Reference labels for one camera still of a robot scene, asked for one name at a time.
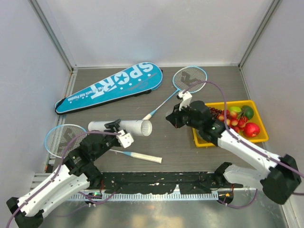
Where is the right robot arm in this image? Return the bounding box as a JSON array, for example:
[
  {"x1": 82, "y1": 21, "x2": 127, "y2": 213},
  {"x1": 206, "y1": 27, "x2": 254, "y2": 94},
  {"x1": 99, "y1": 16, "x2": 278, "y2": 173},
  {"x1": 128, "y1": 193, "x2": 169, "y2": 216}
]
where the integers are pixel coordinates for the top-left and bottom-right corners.
[{"x1": 166, "y1": 101, "x2": 302, "y2": 205}]

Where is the blue racket far right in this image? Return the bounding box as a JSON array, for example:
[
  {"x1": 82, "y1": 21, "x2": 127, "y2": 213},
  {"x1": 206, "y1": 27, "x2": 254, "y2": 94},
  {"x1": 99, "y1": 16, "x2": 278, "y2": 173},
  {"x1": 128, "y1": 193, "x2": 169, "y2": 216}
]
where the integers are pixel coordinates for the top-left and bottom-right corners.
[{"x1": 143, "y1": 66, "x2": 208, "y2": 120}]

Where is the blue racket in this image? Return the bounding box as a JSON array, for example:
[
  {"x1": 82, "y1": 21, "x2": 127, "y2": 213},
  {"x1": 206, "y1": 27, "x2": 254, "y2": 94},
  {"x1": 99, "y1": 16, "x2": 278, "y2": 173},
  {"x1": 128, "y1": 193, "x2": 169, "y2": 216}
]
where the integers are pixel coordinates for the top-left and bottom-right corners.
[
  {"x1": 44, "y1": 124, "x2": 162, "y2": 164},
  {"x1": 143, "y1": 66, "x2": 208, "y2": 120}
]

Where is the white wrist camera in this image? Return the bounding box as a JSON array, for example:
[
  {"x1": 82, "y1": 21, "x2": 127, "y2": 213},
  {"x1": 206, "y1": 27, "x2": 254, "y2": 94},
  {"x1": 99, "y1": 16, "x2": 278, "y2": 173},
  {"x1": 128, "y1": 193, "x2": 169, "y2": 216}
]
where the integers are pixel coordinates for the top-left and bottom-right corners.
[
  {"x1": 177, "y1": 91, "x2": 192, "y2": 111},
  {"x1": 116, "y1": 130, "x2": 134, "y2": 148}
]

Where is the yellow-green fruit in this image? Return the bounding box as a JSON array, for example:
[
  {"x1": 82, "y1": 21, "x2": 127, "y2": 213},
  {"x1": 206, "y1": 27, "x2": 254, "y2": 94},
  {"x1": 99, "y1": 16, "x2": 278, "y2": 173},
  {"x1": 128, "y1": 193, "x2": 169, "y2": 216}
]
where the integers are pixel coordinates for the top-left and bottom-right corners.
[{"x1": 229, "y1": 106, "x2": 242, "y2": 113}]

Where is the yellow plastic tray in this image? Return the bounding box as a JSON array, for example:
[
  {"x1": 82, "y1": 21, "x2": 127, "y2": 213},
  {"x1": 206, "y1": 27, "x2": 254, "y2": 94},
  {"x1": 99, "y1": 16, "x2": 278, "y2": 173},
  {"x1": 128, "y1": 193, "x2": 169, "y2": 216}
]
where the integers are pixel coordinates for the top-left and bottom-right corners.
[{"x1": 192, "y1": 100, "x2": 269, "y2": 148}]

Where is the red cherry bunch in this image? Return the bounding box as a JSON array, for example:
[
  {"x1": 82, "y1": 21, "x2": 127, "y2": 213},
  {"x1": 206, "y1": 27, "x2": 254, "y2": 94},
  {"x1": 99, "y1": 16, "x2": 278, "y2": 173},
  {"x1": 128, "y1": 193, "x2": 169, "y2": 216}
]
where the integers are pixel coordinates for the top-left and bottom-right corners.
[{"x1": 217, "y1": 110, "x2": 248, "y2": 133}]

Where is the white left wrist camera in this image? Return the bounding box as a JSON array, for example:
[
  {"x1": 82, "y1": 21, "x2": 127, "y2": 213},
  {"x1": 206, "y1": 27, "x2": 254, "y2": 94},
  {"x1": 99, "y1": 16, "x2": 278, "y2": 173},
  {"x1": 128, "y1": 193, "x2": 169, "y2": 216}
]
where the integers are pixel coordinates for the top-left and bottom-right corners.
[{"x1": 116, "y1": 130, "x2": 134, "y2": 148}]

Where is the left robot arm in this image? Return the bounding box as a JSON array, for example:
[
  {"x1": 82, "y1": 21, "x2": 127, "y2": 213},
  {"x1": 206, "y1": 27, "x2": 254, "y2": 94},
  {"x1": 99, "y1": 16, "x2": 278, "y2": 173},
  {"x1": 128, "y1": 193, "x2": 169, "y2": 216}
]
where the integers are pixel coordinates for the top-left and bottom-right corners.
[{"x1": 6, "y1": 120, "x2": 133, "y2": 228}]

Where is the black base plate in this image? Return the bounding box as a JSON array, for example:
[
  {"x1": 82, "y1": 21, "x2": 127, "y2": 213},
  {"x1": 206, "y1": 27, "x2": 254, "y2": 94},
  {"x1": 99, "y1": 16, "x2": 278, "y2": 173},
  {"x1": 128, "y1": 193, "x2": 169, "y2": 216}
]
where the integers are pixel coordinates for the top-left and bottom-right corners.
[{"x1": 97, "y1": 171, "x2": 243, "y2": 195}]

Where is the blue sport racket bag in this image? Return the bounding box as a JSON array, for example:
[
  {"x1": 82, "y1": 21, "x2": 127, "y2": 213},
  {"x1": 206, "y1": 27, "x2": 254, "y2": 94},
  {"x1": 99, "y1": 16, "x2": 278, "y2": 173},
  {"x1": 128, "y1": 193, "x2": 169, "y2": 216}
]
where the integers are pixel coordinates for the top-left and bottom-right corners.
[{"x1": 55, "y1": 62, "x2": 163, "y2": 115}]

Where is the blue racket near left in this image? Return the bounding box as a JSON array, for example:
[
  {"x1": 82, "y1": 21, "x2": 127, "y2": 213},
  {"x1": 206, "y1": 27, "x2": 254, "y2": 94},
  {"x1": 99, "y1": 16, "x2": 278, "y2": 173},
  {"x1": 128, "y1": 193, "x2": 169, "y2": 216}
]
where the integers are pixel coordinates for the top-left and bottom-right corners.
[{"x1": 44, "y1": 124, "x2": 162, "y2": 164}]

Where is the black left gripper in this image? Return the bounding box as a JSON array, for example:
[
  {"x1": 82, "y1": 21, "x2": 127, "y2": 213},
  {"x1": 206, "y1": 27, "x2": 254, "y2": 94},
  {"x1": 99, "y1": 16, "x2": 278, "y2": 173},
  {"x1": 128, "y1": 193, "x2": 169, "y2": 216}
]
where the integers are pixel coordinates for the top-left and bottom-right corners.
[{"x1": 92, "y1": 120, "x2": 122, "y2": 160}]

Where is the white shuttlecock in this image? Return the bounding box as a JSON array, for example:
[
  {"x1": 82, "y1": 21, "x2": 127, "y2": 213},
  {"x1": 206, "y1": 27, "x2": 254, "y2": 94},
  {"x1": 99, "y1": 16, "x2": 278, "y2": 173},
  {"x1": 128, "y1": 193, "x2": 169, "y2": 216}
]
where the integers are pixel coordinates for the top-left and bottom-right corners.
[{"x1": 141, "y1": 120, "x2": 152, "y2": 136}]

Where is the red apple in tray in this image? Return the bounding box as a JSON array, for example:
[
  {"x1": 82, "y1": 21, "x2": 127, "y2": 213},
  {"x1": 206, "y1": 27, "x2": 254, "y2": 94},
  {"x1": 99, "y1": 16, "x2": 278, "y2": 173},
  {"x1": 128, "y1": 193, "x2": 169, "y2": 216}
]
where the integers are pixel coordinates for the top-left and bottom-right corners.
[{"x1": 243, "y1": 123, "x2": 260, "y2": 137}]

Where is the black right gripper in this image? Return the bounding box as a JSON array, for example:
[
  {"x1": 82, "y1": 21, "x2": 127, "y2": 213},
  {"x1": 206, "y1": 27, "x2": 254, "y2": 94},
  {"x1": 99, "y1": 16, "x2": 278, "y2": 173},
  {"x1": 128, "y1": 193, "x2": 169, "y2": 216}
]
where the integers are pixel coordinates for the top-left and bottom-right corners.
[{"x1": 166, "y1": 102, "x2": 202, "y2": 130}]

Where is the green lime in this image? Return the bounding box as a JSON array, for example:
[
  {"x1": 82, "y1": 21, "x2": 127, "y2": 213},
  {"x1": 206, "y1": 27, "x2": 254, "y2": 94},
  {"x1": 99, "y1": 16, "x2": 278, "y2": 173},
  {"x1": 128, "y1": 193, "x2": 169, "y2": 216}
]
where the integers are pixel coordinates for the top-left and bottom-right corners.
[{"x1": 241, "y1": 105, "x2": 254, "y2": 120}]

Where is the white shuttlecock tube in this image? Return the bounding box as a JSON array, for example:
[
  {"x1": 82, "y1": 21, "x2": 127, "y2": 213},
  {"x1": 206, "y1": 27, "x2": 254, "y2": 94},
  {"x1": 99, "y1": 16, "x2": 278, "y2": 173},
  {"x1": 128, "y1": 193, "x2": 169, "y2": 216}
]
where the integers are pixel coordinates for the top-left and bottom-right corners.
[{"x1": 88, "y1": 120, "x2": 144, "y2": 136}]

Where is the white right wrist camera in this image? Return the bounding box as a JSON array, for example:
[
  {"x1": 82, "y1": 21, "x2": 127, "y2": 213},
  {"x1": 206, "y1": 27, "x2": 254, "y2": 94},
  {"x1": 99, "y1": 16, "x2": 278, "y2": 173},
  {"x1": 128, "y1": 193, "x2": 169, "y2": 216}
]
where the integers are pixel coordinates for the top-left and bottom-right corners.
[{"x1": 177, "y1": 91, "x2": 192, "y2": 111}]

